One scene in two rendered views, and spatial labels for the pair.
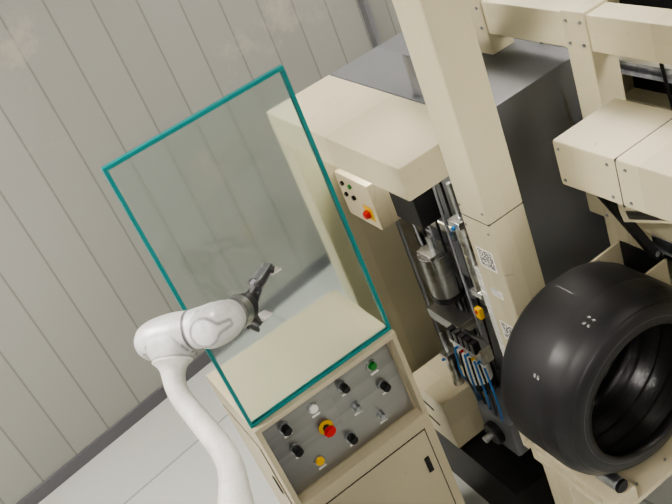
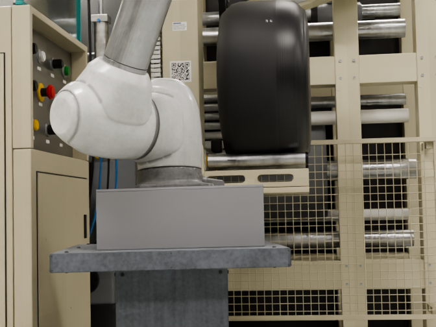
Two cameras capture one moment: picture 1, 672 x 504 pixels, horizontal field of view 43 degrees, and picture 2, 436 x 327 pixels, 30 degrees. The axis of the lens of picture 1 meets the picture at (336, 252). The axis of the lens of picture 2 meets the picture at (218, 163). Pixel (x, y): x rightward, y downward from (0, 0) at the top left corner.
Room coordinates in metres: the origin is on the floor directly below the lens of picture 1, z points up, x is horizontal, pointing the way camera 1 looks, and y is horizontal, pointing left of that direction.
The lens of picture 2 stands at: (0.69, 2.10, 0.73)
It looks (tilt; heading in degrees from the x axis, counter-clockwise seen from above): 3 degrees up; 296
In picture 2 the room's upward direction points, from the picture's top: 1 degrees counter-clockwise
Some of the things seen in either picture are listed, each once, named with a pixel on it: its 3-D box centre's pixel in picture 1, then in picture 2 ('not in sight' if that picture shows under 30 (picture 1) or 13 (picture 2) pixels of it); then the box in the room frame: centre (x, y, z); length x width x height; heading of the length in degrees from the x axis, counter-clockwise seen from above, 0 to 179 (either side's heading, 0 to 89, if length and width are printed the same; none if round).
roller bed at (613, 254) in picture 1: (633, 296); (207, 132); (2.14, -0.84, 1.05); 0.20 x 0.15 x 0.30; 19
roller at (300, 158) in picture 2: (578, 455); (255, 159); (1.76, -0.43, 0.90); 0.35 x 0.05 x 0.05; 19
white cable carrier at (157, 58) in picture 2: (502, 323); (158, 82); (2.11, -0.40, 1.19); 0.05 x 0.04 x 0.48; 109
